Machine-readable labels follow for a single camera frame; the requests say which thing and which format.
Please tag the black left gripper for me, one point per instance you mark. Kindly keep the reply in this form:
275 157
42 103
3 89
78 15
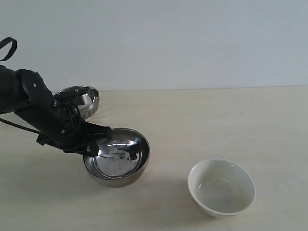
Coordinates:
62 127

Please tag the plain steel bowl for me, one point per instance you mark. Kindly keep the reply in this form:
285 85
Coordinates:
121 160

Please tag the ribbed steel bowl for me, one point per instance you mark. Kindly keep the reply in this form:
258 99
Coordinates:
90 109

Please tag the white ceramic bowl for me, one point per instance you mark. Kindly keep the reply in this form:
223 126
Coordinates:
220 187

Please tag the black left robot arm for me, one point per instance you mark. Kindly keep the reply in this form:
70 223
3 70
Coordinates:
23 88

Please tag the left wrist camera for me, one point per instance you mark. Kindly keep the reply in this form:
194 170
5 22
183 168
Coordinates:
78 95

